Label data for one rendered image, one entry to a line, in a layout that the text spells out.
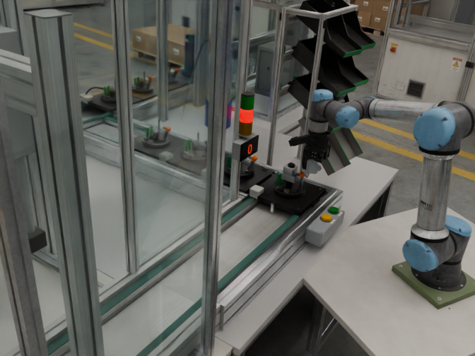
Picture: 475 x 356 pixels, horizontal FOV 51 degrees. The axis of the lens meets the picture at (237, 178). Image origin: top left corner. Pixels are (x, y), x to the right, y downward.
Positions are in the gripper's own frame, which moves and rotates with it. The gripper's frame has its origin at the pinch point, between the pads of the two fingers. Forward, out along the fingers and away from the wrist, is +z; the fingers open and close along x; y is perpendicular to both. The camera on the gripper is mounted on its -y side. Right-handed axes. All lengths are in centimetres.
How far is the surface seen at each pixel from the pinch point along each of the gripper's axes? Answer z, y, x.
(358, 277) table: 21.4, 35.2, -21.5
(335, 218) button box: 11.3, 17.4, -5.8
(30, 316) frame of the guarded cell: -34, 15, -133
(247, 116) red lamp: -26.3, -16.9, -20.8
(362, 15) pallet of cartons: 74, -278, 815
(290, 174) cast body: 1.3, -5.6, -2.2
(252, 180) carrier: 10.3, -23.2, -2.3
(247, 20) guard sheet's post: -60, -20, -20
